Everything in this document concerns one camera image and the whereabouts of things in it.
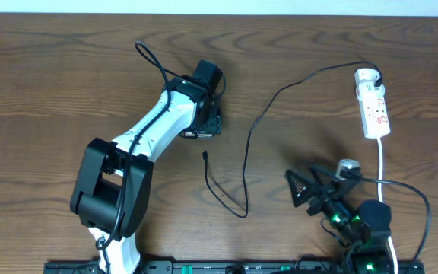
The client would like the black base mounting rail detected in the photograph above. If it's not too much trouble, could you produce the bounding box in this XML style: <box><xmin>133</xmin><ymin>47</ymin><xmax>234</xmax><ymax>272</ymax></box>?
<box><xmin>43</xmin><ymin>260</ymin><xmax>425</xmax><ymax>274</ymax></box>

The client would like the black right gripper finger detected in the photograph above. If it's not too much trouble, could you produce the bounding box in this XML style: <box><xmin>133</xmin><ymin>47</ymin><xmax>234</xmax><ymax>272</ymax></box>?
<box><xmin>284</xmin><ymin>170</ymin><xmax>318</xmax><ymax>208</ymax></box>
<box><xmin>309</xmin><ymin>164</ymin><xmax>338</xmax><ymax>179</ymax></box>

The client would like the white power strip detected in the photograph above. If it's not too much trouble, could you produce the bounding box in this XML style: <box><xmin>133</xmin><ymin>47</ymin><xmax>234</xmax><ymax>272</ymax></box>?
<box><xmin>356</xmin><ymin>81</ymin><xmax>391</xmax><ymax>139</ymax></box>

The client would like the white USB charger adapter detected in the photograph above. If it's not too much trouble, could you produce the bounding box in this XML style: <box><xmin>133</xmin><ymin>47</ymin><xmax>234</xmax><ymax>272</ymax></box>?
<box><xmin>354</xmin><ymin>68</ymin><xmax>382</xmax><ymax>87</ymax></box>

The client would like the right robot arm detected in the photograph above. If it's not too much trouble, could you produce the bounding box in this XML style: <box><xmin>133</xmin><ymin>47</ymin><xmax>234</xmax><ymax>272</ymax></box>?
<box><xmin>284</xmin><ymin>159</ymin><xmax>395</xmax><ymax>273</ymax></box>

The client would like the Galaxy smartphone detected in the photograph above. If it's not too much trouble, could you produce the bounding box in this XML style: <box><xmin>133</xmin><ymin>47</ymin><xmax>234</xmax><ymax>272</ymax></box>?
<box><xmin>182</xmin><ymin>131</ymin><xmax>211</xmax><ymax>139</ymax></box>

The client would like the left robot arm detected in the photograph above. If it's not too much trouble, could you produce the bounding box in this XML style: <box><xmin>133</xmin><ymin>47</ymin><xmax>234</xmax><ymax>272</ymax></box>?
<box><xmin>70</xmin><ymin>60</ymin><xmax>225</xmax><ymax>273</ymax></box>

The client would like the black USB-C charging cable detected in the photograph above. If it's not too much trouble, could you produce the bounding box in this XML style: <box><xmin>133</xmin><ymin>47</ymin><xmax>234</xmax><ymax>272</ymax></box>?
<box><xmin>202</xmin><ymin>61</ymin><xmax>384</xmax><ymax>219</ymax></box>

